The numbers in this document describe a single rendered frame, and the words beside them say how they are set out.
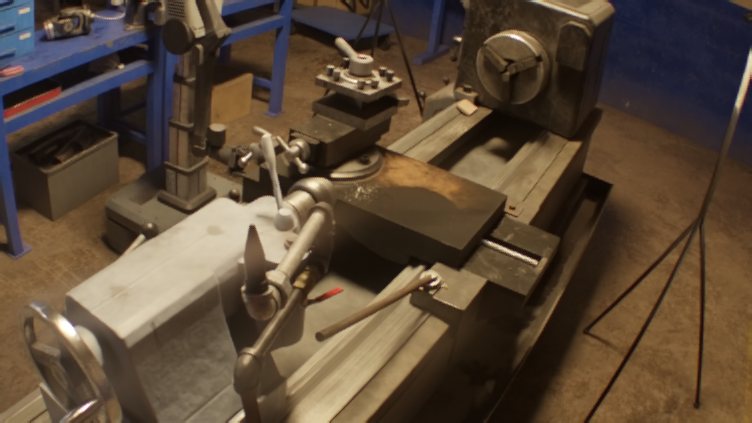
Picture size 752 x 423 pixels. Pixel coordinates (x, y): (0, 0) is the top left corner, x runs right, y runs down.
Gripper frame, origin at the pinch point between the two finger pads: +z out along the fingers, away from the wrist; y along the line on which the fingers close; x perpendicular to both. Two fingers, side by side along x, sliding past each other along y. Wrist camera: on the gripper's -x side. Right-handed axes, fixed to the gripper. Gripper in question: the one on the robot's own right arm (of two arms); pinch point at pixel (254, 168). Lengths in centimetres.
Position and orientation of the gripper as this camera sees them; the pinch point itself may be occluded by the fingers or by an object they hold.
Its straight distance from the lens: 227.2
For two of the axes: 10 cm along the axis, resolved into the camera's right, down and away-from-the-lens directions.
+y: -2.5, 9.3, 2.9
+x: -4.7, 1.5, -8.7
